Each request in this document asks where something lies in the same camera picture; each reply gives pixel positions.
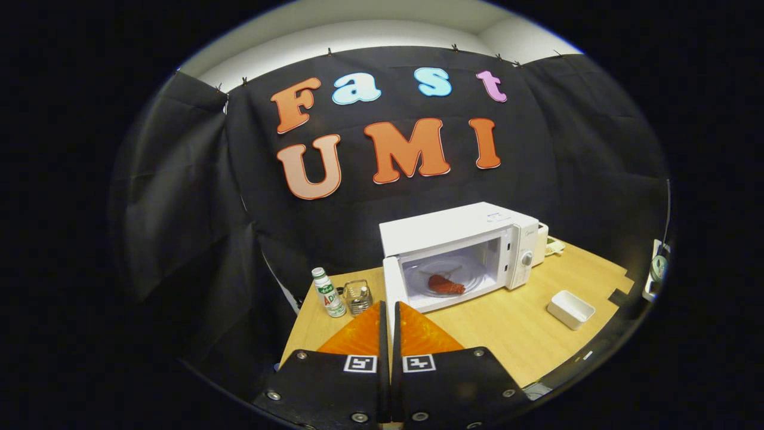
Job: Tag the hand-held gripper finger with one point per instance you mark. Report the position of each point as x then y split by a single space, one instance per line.
396 340
384 340

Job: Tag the red meat slice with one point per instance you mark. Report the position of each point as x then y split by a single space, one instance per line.
446 285

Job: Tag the white microwave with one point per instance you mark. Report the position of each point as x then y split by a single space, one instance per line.
447 230

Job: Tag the glass and metal holder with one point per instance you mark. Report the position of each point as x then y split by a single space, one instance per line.
358 298

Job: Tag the white bottle with green label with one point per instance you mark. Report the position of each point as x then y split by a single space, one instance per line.
330 295

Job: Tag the glass turntable plate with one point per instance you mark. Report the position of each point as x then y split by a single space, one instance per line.
474 275

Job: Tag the white toaster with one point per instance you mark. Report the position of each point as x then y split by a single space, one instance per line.
541 245

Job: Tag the white rectangular dish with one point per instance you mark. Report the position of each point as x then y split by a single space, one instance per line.
570 309

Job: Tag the white divided dish with beans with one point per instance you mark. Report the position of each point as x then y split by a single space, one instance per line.
555 246

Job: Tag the white socket box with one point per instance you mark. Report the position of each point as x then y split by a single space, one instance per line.
656 269

